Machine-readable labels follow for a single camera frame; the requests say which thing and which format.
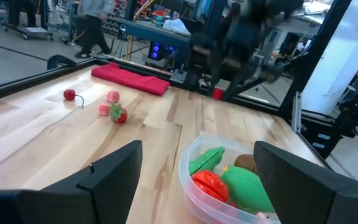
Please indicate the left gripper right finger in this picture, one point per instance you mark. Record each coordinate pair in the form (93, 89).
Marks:
(297, 186)

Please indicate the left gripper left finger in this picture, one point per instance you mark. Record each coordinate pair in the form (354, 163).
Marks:
(104, 186)

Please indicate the pink toy peach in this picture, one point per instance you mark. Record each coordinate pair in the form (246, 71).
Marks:
(103, 109)
(261, 215)
(113, 96)

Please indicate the green ribbed toy cabbage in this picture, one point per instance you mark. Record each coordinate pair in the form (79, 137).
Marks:
(247, 189)

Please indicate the brown toy kiwi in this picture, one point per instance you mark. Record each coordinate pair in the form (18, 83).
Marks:
(245, 161)

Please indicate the red toy strawberry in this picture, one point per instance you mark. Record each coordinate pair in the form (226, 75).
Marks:
(121, 116)

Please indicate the red toy tomato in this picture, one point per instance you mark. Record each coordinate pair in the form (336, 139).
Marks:
(210, 185)

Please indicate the green toy pea pod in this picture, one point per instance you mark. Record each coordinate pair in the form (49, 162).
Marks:
(207, 160)

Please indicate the red toy cherry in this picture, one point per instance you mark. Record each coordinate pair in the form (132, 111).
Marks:
(69, 94)

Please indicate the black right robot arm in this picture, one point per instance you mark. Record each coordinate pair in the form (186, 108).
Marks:
(244, 37)

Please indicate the black wheeled stand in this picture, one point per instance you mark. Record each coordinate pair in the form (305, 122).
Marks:
(350, 118)

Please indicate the clear plastic food container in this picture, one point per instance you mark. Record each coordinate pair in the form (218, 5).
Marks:
(197, 202)

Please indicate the red folded cloth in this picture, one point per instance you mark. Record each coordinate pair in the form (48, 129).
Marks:
(129, 79)

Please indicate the small red object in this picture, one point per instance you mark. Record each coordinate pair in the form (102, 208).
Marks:
(217, 94)

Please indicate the computer with blue fans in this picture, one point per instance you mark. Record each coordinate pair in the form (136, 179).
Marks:
(160, 51)

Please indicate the person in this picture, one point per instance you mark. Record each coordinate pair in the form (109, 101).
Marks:
(93, 28)
(20, 12)

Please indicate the grey desk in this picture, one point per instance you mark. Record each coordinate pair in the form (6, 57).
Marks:
(154, 32)

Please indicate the flat wheeled cart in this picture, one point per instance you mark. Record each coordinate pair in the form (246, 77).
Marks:
(30, 31)

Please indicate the white bag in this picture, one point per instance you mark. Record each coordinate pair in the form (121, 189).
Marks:
(176, 26)

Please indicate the black frame clamp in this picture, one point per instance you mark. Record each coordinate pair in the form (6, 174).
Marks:
(61, 61)

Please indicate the black metal table frame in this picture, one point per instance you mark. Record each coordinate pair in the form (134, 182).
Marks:
(314, 53)

